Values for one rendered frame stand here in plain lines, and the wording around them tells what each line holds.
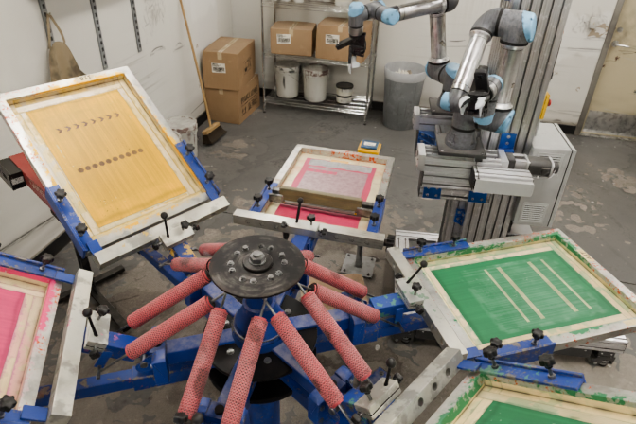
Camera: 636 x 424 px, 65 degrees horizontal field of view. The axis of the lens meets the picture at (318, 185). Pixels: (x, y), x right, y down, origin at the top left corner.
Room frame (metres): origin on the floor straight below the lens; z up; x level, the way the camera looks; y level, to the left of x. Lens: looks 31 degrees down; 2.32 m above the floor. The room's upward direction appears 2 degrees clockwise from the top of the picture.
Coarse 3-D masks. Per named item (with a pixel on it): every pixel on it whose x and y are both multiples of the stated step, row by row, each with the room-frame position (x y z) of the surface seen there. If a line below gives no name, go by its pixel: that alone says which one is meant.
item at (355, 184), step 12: (372, 168) 2.46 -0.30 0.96; (336, 180) 2.32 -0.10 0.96; (348, 180) 2.32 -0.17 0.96; (360, 180) 2.33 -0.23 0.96; (336, 192) 2.19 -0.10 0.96; (348, 192) 2.20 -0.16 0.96; (360, 192) 2.20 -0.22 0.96; (324, 216) 1.97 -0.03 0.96; (336, 216) 1.98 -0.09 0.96; (348, 216) 1.98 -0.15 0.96
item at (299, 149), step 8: (296, 152) 2.55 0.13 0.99; (304, 152) 2.62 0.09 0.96; (312, 152) 2.61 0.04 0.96; (320, 152) 2.60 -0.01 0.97; (328, 152) 2.59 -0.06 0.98; (336, 152) 2.58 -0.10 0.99; (344, 152) 2.58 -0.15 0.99; (352, 152) 2.58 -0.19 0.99; (360, 152) 2.58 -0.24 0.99; (288, 160) 2.46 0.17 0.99; (296, 160) 2.52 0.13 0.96; (360, 160) 2.55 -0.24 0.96; (368, 160) 2.53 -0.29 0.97; (376, 160) 2.52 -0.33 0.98; (384, 160) 2.51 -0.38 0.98; (392, 160) 2.50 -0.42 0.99; (288, 168) 2.36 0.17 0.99; (392, 168) 2.43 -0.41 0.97; (280, 176) 2.28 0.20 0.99; (384, 176) 2.32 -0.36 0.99; (280, 184) 2.23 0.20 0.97; (384, 184) 2.24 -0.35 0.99; (384, 192) 2.15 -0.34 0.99; (264, 208) 1.99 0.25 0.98
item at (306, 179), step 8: (304, 168) 2.43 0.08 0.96; (320, 168) 2.44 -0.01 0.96; (328, 168) 2.44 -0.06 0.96; (336, 168) 2.44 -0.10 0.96; (296, 176) 2.34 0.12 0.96; (304, 176) 2.35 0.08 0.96; (312, 176) 2.35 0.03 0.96; (320, 176) 2.35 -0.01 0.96; (328, 176) 2.36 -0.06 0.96; (296, 184) 2.26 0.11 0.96; (304, 184) 2.27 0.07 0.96; (312, 184) 2.27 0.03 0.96; (320, 184) 2.27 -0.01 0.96; (328, 184) 2.27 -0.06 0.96; (280, 208) 2.03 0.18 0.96; (288, 208) 2.03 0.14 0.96; (296, 208) 2.03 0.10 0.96; (304, 208) 2.03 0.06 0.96; (288, 216) 1.96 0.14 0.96; (304, 216) 1.97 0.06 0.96
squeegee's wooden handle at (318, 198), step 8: (280, 192) 2.05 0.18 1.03; (288, 192) 2.04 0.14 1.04; (296, 192) 2.03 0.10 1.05; (304, 192) 2.02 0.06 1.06; (312, 192) 2.02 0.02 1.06; (320, 192) 2.02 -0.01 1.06; (288, 200) 2.04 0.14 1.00; (296, 200) 2.03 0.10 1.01; (304, 200) 2.02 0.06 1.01; (312, 200) 2.01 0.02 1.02; (320, 200) 2.00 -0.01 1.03; (328, 200) 1.99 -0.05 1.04; (336, 200) 1.98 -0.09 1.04; (344, 200) 1.98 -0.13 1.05; (352, 200) 1.97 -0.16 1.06; (360, 200) 1.96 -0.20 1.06; (344, 208) 1.98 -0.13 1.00; (352, 208) 1.97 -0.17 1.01
